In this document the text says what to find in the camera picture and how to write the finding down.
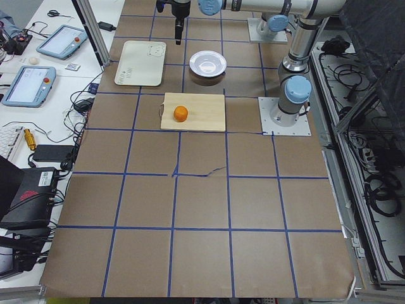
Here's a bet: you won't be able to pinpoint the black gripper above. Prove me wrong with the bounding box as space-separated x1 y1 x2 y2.
171 0 190 45

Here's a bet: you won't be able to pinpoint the white round plate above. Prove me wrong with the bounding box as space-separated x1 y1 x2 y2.
189 51 227 78

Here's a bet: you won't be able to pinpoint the orange fruit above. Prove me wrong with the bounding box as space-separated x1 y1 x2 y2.
173 105 189 122

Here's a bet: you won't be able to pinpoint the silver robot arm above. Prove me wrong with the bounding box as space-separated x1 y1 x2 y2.
198 1 346 97
257 14 289 35

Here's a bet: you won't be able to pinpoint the cream bear tray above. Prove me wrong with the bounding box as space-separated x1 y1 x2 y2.
114 41 166 87

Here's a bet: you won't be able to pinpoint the black power adapter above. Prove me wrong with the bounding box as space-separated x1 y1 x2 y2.
97 21 116 32

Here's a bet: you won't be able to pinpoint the wooden cutting board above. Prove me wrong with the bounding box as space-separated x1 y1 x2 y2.
160 92 226 132

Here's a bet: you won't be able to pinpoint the small card packet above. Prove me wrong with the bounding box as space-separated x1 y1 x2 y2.
65 63 80 72

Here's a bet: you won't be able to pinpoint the far blue teach pendant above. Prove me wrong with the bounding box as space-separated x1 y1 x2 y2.
36 25 88 60

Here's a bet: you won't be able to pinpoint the blue teach pendant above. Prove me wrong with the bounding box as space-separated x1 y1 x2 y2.
36 25 88 60
1 66 56 108

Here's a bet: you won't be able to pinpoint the black scissors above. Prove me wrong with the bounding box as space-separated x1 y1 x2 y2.
47 9 73 18

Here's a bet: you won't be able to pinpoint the near blue teach pendant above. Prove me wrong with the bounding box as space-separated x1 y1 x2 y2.
1 66 56 108

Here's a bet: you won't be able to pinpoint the black power brick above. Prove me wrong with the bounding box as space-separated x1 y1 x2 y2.
32 144 73 162

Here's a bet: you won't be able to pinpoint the gold cylinder tool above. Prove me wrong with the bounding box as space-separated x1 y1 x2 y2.
24 129 37 151

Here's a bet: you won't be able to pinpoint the white keyboard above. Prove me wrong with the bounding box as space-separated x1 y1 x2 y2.
1 125 24 161

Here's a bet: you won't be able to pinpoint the black red computer box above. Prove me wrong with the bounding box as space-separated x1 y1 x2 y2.
1 165 58 230

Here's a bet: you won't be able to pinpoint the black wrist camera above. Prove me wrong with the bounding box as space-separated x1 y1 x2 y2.
156 1 165 13

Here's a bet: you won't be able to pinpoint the aluminium frame post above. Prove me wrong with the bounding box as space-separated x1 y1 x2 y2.
72 0 111 67

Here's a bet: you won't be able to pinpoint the square arm base plate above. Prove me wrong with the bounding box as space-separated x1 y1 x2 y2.
258 97 311 136

